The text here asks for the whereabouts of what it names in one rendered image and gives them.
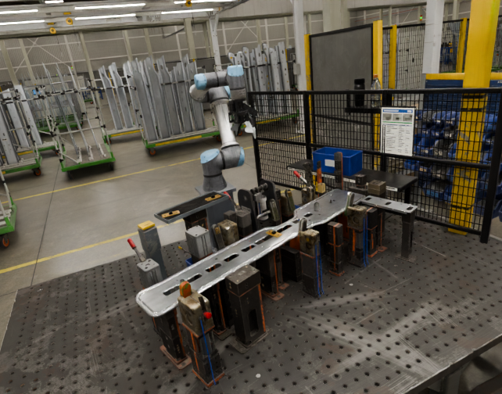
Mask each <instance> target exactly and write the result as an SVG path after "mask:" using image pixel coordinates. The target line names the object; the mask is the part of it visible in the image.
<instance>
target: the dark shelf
mask: <svg viewBox="0 0 502 394"><path fill-rule="evenodd" d="M306 162H310V163H312V162H313V160H312V159H302V160H300V161H298V162H295V163H293V164H290V165H288V166H286V170H291V171H297V172H300V173H305V170H304V166H303V164H304V163H306ZM311 171H312V175H315V176H317V171H316V170H314V166H313V167H311ZM358 174H366V175H367V184H366V185H367V186H368V183H369V182H371V181H373V180H378V181H385V182H386V190H389V191H393V192H402V191H403V190H405V189H406V188H409V187H410V186H411V185H413V184H414V183H416V182H417V181H418V177H413V176H408V175H402V174H394V173H389V172H384V171H379V170H369V169H364V168H362V170H360V171H359V172H357V173H355V174H353V175H351V176H346V175H343V176H342V179H343V181H346V182H350V183H354V184H355V176H356V175H358ZM321 176H322V177H326V178H331V179H335V174H333V173H328V172H323V171H322V172H321Z"/></svg>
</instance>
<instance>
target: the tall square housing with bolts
mask: <svg viewBox="0 0 502 394"><path fill-rule="evenodd" d="M185 236H186V239H187V243H188V251H189V252H190V253H191V254H190V253H189V254H190V255H191V256H192V263H193V264H194V263H197V262H199V261H200V260H202V259H204V258H206V257H208V256H210V255H211V254H212V253H213V251H212V246H211V242H210V233H209V230H207V229H205V228H203V227H200V226H199V225H197V226H194V227H192V228H190V229H188V230H186V231H185ZM212 270H214V268H213V266H212V267H211V268H209V269H207V270H206V271H208V272H211V271H212Z"/></svg>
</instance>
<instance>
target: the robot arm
mask: <svg viewBox="0 0 502 394"><path fill-rule="evenodd" d="M194 81H195V83H194V84H193V85H192V86H191V87H190V90H189V94H190V96H191V98H192V99H193V100H194V101H196V102H210V104H211V106H212V107H213V108H214V111H215V114H216V118H217V124H218V128H219V132H220V135H221V141H222V146H221V151H219V150H218V149H211V150H208V151H205V152H204V153H202V154H201V156H200V159H201V164H202V169H203V191H205V192H211V191H213V190H214V191H220V190H223V189H225V188H226V187H227V182H226V180H225V179H224V176H223V174H222V170H226V169H230V168H234V167H240V166H242V165H243V163H244V160H245V154H244V149H243V147H240V146H239V143H237V142H236V140H235V134H236V136H238V134H239V131H240V127H241V126H242V124H243V123H244V122H245V124H246V128H245V132H247V133H253V137H254V138H256V129H255V124H254V121H253V118H252V117H251V116H257V114H258V111H257V110H255V109H253V108H252V107H250V106H248V105H246V104H245V103H243V101H246V98H245V97H246V89H245V81H244V72H243V68H242V65H235V66H228V69H227V70H224V71H217V72H212V73H200V74H196V75H195V76H194ZM228 86H229V87H230V89H229V87H228ZM230 93H231V94H230ZM230 98H231V99H232V100H230V101H229V99H230ZM228 103H229V108H230V112H229V110H228ZM230 115H231V117H232V119H231V118H230ZM250 115H251V116H250ZM232 123H234V124H235V125H234V126H232ZM234 131H235V134H234Z"/></svg>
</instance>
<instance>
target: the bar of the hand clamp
mask: <svg viewBox="0 0 502 394"><path fill-rule="evenodd" d="M303 166H304V170H305V175H306V179H307V187H310V188H311V186H312V187H313V188H312V189H311V191H312V190H315V189H314V181H313V176H312V171H311V167H313V163H310V162H306V163H304V164H303Z"/></svg>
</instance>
